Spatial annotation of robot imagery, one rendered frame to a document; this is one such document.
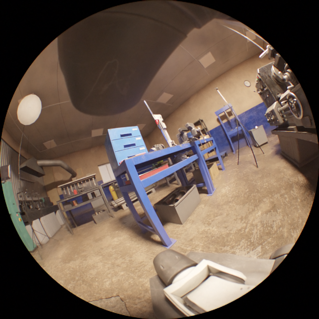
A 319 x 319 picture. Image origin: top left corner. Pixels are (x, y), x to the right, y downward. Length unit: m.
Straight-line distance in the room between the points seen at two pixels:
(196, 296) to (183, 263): 0.16
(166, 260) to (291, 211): 0.93
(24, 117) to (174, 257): 3.14
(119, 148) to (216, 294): 1.08
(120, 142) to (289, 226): 1.58
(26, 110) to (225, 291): 3.23
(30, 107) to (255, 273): 3.49
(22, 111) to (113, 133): 2.56
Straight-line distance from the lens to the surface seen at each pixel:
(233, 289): 0.35
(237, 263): 0.58
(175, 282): 0.42
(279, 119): 1.64
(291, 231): 0.91
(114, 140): 0.97
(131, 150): 0.98
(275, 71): 1.64
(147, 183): 0.75
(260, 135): 3.49
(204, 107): 5.14
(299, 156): 1.62
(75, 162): 6.38
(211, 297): 0.36
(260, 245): 0.83
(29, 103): 3.02
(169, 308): 0.58
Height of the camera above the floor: 0.71
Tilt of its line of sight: 4 degrees up
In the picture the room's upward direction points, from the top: 23 degrees counter-clockwise
